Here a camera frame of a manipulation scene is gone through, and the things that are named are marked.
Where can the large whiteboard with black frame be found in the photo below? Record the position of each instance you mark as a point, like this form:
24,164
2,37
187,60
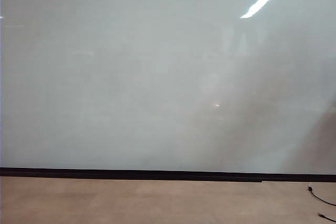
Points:
131,77

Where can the black whiteboard pen tray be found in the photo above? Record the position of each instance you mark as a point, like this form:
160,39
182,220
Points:
157,178

